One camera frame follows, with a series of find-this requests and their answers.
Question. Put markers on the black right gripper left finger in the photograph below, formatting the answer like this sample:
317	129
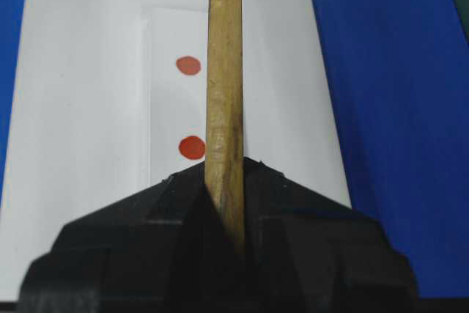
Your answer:
140	254

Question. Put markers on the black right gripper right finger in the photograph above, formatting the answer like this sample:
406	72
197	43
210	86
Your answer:
312	254

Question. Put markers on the wooden mallet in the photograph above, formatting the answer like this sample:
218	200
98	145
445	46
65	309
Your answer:
223	171

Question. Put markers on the white foam board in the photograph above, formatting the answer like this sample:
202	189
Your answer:
78	138

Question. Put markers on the white paper strip red dots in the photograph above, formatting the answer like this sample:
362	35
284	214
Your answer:
175	51

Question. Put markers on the blue table cloth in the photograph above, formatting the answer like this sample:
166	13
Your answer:
397	73

